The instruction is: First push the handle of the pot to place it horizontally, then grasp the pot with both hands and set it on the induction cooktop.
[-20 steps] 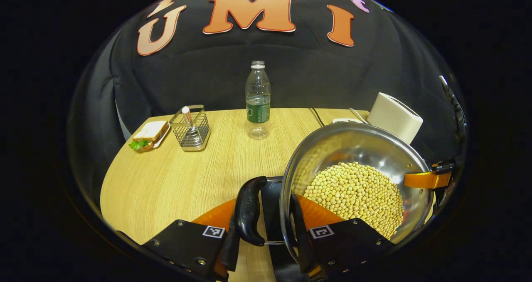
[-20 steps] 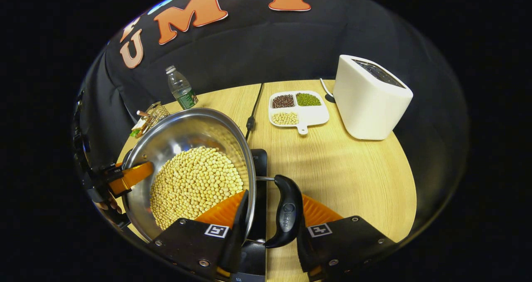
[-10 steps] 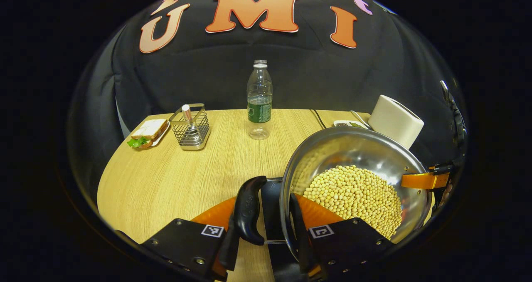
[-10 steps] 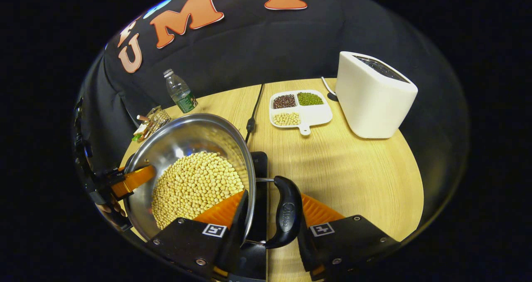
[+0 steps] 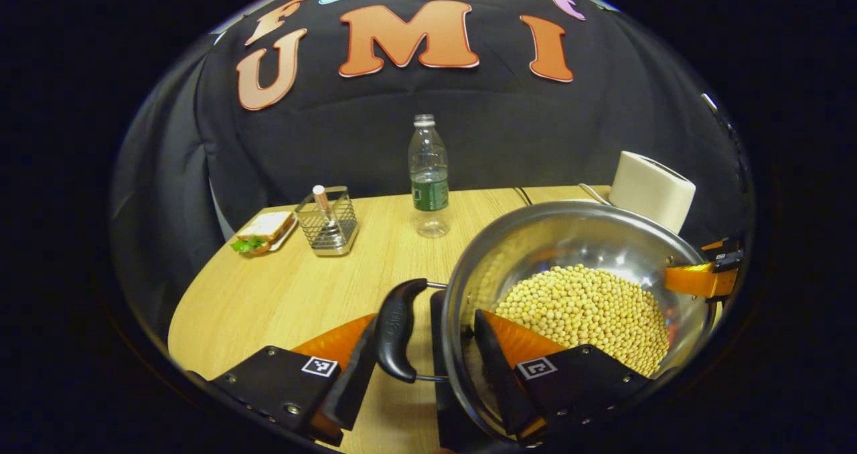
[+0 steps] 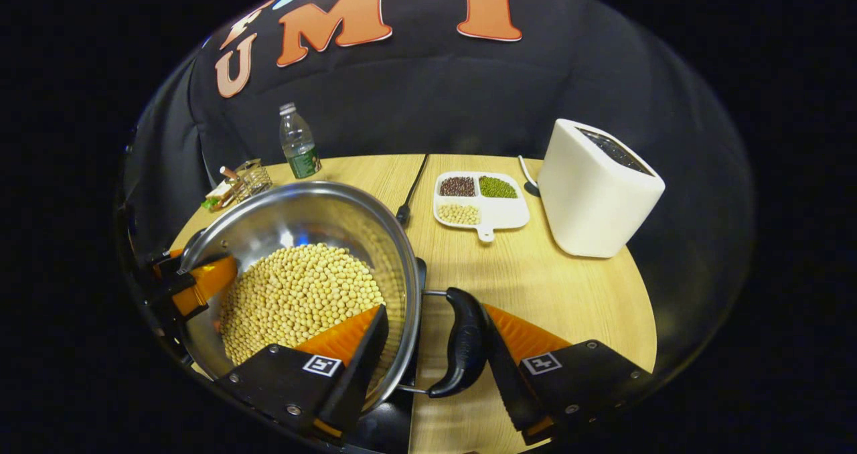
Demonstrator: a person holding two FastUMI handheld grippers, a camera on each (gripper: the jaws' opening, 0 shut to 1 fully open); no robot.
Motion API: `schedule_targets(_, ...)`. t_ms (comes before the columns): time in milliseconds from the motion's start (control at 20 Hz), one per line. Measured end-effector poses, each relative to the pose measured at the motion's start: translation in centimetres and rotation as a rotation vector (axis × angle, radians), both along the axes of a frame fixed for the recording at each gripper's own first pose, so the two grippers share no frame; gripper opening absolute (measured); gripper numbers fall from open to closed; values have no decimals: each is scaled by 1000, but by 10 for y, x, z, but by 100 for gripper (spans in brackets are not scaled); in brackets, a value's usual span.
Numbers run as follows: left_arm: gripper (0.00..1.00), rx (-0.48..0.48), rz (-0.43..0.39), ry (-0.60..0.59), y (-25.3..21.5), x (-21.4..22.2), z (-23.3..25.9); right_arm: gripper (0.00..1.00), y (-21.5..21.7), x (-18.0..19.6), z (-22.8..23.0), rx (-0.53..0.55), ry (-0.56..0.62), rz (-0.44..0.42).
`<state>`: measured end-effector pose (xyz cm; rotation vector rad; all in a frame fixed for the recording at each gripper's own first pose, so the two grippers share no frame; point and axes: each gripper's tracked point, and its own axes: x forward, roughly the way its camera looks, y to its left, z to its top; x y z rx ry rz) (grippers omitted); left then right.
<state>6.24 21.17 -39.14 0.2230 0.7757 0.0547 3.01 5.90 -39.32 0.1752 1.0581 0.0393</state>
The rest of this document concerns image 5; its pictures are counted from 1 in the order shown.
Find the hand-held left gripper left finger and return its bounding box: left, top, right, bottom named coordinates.
left=211, top=313, right=379, bottom=445

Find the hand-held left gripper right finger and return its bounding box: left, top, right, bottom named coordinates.
left=473, top=309, right=650, bottom=441

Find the pile of yellow soybeans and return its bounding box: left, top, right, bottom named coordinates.
left=495, top=264, right=670, bottom=378

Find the stainless steel pot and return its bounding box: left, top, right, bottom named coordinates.
left=375, top=201, right=720, bottom=441

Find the white toaster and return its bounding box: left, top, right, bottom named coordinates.
left=609, top=151, right=697, bottom=235

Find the white sandwich plate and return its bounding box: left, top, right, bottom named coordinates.
left=234, top=213, right=299, bottom=254

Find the sandwich with lettuce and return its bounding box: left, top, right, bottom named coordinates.
left=231, top=211, right=295, bottom=255

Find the white capped utensil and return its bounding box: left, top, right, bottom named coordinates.
left=312, top=185, right=333, bottom=224

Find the clear plastic water bottle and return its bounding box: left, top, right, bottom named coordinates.
left=408, top=114, right=450, bottom=239

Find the metal wire holder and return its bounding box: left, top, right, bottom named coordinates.
left=295, top=186, right=359, bottom=257

